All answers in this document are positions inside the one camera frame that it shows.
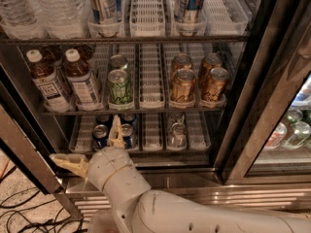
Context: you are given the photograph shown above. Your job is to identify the rear silver can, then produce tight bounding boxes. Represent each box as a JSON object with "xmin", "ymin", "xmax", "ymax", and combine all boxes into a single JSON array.
[{"xmin": 168, "ymin": 112, "xmax": 185, "ymax": 125}]

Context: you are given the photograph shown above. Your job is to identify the front silver can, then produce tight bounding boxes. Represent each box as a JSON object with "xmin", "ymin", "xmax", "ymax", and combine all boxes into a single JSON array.
[{"xmin": 168, "ymin": 122, "xmax": 187, "ymax": 148}]

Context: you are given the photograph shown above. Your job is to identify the black floor cables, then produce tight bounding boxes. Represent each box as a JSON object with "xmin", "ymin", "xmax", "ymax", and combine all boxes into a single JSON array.
[{"xmin": 0, "ymin": 165, "xmax": 89, "ymax": 233}]

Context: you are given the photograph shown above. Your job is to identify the wire shelf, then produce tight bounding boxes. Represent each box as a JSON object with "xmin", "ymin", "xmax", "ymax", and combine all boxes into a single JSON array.
[
  {"xmin": 0, "ymin": 34, "xmax": 250, "ymax": 46},
  {"xmin": 42, "ymin": 107, "xmax": 225, "ymax": 116}
]

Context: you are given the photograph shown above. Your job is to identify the front right blue can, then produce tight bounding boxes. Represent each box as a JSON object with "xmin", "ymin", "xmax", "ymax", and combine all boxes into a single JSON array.
[{"xmin": 121, "ymin": 123, "xmax": 137, "ymax": 150}]

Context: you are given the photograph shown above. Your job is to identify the rear left blue can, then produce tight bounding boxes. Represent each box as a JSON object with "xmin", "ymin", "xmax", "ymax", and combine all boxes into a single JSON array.
[{"xmin": 96, "ymin": 115, "xmax": 113, "ymax": 129}]

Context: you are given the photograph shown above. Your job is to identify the empty white middle tray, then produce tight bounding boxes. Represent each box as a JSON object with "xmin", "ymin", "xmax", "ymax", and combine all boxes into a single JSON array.
[{"xmin": 139, "ymin": 45, "xmax": 165, "ymax": 109}]

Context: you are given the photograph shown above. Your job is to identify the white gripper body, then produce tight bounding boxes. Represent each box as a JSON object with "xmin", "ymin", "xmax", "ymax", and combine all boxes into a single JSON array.
[{"xmin": 87, "ymin": 147, "xmax": 133, "ymax": 191}]

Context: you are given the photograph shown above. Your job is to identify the silver can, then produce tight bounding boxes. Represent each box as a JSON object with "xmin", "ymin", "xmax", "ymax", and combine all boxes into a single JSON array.
[
  {"xmin": 168, "ymin": 122, "xmax": 187, "ymax": 148},
  {"xmin": 168, "ymin": 112, "xmax": 185, "ymax": 125}
]

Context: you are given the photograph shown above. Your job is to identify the front left blue can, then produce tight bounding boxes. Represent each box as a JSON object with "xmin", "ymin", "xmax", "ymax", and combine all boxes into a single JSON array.
[{"xmin": 92, "ymin": 124, "xmax": 109, "ymax": 149}]

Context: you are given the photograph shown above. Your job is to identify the front green soda can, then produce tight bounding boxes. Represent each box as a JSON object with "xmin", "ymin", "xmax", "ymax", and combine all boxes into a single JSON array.
[{"xmin": 108, "ymin": 69, "xmax": 133, "ymax": 105}]

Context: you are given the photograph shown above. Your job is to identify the red white can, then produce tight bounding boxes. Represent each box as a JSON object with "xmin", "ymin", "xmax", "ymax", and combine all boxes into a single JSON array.
[{"xmin": 264, "ymin": 122, "xmax": 287, "ymax": 150}]

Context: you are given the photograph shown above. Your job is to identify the empty white tray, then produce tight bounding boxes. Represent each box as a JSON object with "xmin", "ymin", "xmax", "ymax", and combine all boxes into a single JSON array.
[
  {"xmin": 129, "ymin": 0, "xmax": 165, "ymax": 37},
  {"xmin": 139, "ymin": 45, "xmax": 165, "ymax": 109}
]

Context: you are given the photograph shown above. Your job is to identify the middle wire shelf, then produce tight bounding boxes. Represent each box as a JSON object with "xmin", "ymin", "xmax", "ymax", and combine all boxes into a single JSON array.
[{"xmin": 42, "ymin": 107, "xmax": 225, "ymax": 116}]

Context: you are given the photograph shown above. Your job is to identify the empty white top tray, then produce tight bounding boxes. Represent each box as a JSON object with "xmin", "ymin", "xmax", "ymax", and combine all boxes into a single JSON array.
[{"xmin": 129, "ymin": 0, "xmax": 165, "ymax": 37}]

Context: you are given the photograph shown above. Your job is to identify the right clear water bottle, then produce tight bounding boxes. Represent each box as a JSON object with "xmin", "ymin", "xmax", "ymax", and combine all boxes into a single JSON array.
[{"xmin": 39, "ymin": 0, "xmax": 84, "ymax": 40}]

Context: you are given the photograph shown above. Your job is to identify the rear right blue can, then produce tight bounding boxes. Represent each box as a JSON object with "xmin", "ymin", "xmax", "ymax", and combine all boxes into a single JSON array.
[{"xmin": 121, "ymin": 114, "xmax": 138, "ymax": 129}]

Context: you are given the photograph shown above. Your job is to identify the green can right fridge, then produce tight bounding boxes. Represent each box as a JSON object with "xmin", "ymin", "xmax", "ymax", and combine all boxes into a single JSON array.
[{"xmin": 283, "ymin": 121, "xmax": 311, "ymax": 150}]

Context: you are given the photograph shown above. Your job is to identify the rear right orange can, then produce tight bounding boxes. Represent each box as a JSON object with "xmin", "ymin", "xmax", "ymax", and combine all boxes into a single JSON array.
[{"xmin": 198, "ymin": 52, "xmax": 223, "ymax": 86}]

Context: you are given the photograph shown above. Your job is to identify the orange can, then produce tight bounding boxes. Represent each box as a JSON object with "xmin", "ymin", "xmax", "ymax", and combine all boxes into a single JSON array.
[
  {"xmin": 198, "ymin": 52, "xmax": 223, "ymax": 86},
  {"xmin": 171, "ymin": 68, "xmax": 196, "ymax": 103},
  {"xmin": 171, "ymin": 52, "xmax": 192, "ymax": 73},
  {"xmin": 201, "ymin": 68, "xmax": 229, "ymax": 102}
]

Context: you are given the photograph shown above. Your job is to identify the tall blue can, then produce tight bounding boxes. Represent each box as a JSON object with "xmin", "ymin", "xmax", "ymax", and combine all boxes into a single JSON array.
[
  {"xmin": 90, "ymin": 0, "xmax": 122, "ymax": 37},
  {"xmin": 174, "ymin": 0, "xmax": 204, "ymax": 36}
]

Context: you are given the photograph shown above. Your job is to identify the tea bottle blue label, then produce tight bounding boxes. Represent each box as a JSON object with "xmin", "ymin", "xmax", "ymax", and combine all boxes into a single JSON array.
[{"xmin": 64, "ymin": 48, "xmax": 101, "ymax": 107}]

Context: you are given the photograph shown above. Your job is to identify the front right orange can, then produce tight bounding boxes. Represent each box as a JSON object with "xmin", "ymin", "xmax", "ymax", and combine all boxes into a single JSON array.
[{"xmin": 201, "ymin": 68, "xmax": 229, "ymax": 102}]

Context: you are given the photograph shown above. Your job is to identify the top wire shelf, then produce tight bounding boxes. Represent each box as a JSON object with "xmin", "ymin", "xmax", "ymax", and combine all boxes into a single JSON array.
[{"xmin": 0, "ymin": 34, "xmax": 250, "ymax": 46}]

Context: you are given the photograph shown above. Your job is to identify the left clear water bottle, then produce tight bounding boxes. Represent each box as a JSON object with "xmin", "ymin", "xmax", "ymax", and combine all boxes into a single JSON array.
[{"xmin": 0, "ymin": 0, "xmax": 46, "ymax": 40}]

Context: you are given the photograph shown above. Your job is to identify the front left orange can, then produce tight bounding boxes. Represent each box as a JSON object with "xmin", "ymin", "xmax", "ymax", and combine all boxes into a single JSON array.
[{"xmin": 171, "ymin": 68, "xmax": 196, "ymax": 103}]

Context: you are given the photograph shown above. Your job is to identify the left tall blue can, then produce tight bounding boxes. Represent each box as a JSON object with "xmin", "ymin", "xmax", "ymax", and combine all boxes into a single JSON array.
[{"xmin": 90, "ymin": 0, "xmax": 122, "ymax": 37}]

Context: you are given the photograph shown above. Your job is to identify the open fridge door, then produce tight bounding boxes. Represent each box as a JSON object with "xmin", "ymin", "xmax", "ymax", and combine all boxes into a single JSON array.
[{"xmin": 0, "ymin": 64, "xmax": 82, "ymax": 218}]

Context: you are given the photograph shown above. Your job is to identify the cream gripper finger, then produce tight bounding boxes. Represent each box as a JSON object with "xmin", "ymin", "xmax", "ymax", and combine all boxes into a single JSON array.
[
  {"xmin": 107, "ymin": 115, "xmax": 125, "ymax": 149},
  {"xmin": 50, "ymin": 153, "xmax": 88, "ymax": 179}
]

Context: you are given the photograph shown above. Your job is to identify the rear left orange can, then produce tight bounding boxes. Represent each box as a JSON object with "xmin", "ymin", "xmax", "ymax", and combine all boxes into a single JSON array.
[{"xmin": 171, "ymin": 52, "xmax": 192, "ymax": 73}]

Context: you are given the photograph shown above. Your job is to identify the clear water bottle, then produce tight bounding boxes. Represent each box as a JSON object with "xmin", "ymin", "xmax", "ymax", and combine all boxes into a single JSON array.
[
  {"xmin": 0, "ymin": 0, "xmax": 46, "ymax": 40},
  {"xmin": 39, "ymin": 0, "xmax": 84, "ymax": 40}
]

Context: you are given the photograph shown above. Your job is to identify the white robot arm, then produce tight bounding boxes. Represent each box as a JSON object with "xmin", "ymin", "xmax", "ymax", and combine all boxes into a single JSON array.
[{"xmin": 50, "ymin": 116, "xmax": 311, "ymax": 233}]

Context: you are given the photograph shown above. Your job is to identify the right tall blue can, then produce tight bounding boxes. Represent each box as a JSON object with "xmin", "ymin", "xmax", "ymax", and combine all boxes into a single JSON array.
[{"xmin": 174, "ymin": 0, "xmax": 204, "ymax": 36}]

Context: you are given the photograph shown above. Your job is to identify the tea bottle white label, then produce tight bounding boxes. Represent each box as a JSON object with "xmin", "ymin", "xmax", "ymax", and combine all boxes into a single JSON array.
[{"xmin": 26, "ymin": 50, "xmax": 71, "ymax": 112}]

